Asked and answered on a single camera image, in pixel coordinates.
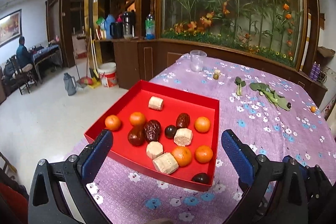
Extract orange tangerine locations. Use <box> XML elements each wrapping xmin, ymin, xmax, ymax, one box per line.
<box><xmin>194</xmin><ymin>117</ymin><xmax>211</xmax><ymax>133</ymax></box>
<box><xmin>171</xmin><ymin>146</ymin><xmax>193</xmax><ymax>167</ymax></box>
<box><xmin>194</xmin><ymin>145</ymin><xmax>214</xmax><ymax>164</ymax></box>
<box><xmin>129</xmin><ymin>111</ymin><xmax>146</xmax><ymax>126</ymax></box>
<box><xmin>105</xmin><ymin>115</ymin><xmax>121</xmax><ymax>131</ymax></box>

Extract dark cherry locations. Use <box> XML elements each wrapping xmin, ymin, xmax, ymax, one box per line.
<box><xmin>191</xmin><ymin>172</ymin><xmax>210</xmax><ymax>185</ymax></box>
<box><xmin>165</xmin><ymin>124</ymin><xmax>177</xmax><ymax>139</ymax></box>

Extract beige sugarcane piece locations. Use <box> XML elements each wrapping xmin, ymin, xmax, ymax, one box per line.
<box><xmin>146</xmin><ymin>141</ymin><xmax>163</xmax><ymax>160</ymax></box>
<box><xmin>148</xmin><ymin>96</ymin><xmax>163</xmax><ymax>111</ymax></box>
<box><xmin>153</xmin><ymin>152</ymin><xmax>179</xmax><ymax>174</ymax></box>
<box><xmin>174</xmin><ymin>128</ymin><xmax>193</xmax><ymax>147</ymax></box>

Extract dark red jujube date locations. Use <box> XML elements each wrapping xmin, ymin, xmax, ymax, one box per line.
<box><xmin>143</xmin><ymin>119</ymin><xmax>162</xmax><ymax>142</ymax></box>

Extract purple floral tablecloth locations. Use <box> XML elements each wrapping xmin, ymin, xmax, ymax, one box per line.
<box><xmin>87</xmin><ymin>54</ymin><xmax>335</xmax><ymax>223</ymax></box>

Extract green leafy vegetable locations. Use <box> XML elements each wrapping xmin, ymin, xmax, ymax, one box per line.
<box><xmin>249</xmin><ymin>83</ymin><xmax>291</xmax><ymax>111</ymax></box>

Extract red shallow box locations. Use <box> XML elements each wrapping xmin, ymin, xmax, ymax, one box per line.
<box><xmin>84</xmin><ymin>80</ymin><xmax>220</xmax><ymax>192</ymax></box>

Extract small green vegetable stalk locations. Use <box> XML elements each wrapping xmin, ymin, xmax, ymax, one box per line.
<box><xmin>235</xmin><ymin>77</ymin><xmax>246</xmax><ymax>96</ymax></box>

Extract grey thermos flask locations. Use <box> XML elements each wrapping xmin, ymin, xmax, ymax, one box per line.
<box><xmin>63</xmin><ymin>73</ymin><xmax>76</xmax><ymax>96</ymax></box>

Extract white red plastic bucket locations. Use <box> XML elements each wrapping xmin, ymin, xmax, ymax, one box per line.
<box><xmin>97</xmin><ymin>62</ymin><xmax>117</xmax><ymax>88</ymax></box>

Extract small far tangerine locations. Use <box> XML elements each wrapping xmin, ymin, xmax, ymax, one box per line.
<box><xmin>310</xmin><ymin>106</ymin><xmax>317</xmax><ymax>113</ymax></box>

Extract small beige nut piece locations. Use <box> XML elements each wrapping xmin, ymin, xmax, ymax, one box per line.
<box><xmin>214</xmin><ymin>69</ymin><xmax>221</xmax><ymax>75</ymax></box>

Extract wooden cabinet counter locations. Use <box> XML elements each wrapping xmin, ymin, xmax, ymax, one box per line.
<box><xmin>94</xmin><ymin>37</ymin><xmax>328</xmax><ymax>106</ymax></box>

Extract clear plastic jar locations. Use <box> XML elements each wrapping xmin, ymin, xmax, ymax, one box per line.
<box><xmin>190</xmin><ymin>50</ymin><xmax>207</xmax><ymax>72</ymax></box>

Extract seated person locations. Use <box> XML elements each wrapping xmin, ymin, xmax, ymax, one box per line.
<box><xmin>16</xmin><ymin>36</ymin><xmax>37</xmax><ymax>78</ymax></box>

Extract blue plastic jug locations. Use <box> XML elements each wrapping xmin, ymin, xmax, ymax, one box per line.
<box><xmin>104</xmin><ymin>14</ymin><xmax>116</xmax><ymax>39</ymax></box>

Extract black kettle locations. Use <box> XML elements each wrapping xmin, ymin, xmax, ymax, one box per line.
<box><xmin>121</xmin><ymin>10</ymin><xmax>135</xmax><ymax>39</ymax></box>

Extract green label plastic bottle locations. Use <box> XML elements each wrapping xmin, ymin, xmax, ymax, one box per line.
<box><xmin>145</xmin><ymin>14</ymin><xmax>155</xmax><ymax>40</ymax></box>

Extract framed wall painting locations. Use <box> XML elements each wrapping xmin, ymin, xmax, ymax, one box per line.
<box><xmin>0</xmin><ymin>9</ymin><xmax>22</xmax><ymax>47</ymax></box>

